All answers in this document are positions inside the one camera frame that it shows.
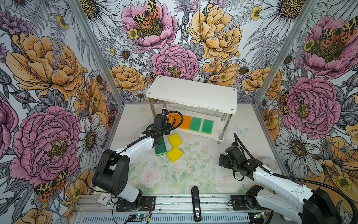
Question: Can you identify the yellow sponge flat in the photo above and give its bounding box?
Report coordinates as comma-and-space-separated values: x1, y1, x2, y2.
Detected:
167, 147, 183, 163

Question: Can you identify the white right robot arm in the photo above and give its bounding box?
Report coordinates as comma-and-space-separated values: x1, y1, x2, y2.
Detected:
219, 142, 343, 224

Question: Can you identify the small white alarm clock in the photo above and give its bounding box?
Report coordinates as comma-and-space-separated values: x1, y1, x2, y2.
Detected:
97, 193, 112, 206

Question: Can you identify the light green sponge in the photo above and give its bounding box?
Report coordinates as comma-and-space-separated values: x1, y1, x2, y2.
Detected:
201, 119, 214, 135
189, 117, 202, 133

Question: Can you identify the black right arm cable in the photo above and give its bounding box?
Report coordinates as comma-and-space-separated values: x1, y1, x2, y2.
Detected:
233, 133, 358, 224

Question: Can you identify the white two-tier metal shelf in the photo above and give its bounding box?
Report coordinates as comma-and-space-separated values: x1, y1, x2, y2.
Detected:
146, 76, 238, 142

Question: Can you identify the aluminium front rail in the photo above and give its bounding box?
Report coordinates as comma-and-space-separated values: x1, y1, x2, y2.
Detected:
71, 194, 262, 224

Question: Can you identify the orange sponge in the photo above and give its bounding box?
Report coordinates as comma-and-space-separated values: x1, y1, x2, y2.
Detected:
172, 113, 184, 129
167, 113, 174, 125
179, 116, 192, 131

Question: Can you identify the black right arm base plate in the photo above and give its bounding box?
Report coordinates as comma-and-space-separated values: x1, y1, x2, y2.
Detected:
231, 195, 266, 211

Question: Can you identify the black stapler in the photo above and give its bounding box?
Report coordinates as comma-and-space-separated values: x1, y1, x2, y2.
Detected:
191, 186, 202, 222

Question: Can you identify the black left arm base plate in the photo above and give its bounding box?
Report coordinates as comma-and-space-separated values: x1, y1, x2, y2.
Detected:
115, 196, 156, 212

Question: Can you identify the dark green scouring sponge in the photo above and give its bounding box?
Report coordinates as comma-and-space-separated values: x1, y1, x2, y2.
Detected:
155, 138, 167, 156

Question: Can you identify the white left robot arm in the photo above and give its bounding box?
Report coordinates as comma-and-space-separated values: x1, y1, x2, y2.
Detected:
92, 114, 172, 203

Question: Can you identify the yellow sponge block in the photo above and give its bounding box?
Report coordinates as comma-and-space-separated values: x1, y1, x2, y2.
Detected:
168, 133, 182, 148

